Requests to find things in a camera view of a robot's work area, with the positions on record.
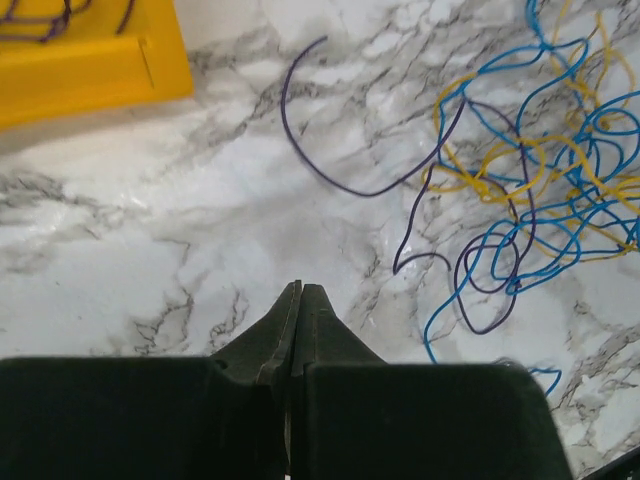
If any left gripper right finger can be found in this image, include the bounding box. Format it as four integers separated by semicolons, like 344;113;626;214
290;285;571;479

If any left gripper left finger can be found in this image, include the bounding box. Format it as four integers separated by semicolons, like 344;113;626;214
1;281;302;479

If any orange plastic bin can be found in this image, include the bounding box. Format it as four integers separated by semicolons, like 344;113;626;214
1;1;193;128

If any yellow thin cable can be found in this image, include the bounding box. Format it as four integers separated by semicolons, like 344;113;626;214
421;0;640;261

